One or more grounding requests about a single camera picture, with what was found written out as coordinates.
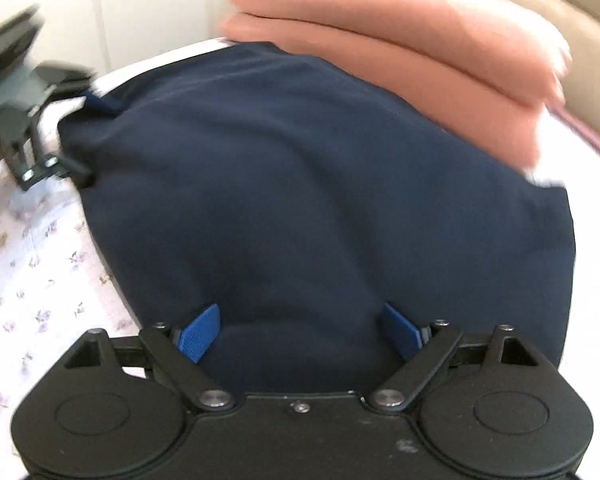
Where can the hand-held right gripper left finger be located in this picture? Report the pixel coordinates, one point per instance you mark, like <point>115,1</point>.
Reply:
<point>200,335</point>

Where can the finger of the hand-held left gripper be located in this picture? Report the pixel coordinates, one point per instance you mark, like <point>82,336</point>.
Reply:
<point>70,80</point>
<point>20,160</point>

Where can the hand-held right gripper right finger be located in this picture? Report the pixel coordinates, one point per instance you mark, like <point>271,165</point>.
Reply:
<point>399,332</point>

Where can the navy hoodie with white stripes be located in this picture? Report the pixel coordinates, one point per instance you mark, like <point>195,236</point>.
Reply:
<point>320,200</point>

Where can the white wardrobe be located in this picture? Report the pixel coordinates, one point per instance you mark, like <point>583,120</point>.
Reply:
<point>130,5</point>

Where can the pink pillow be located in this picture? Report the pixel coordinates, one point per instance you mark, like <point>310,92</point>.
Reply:
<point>390,70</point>
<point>390,15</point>

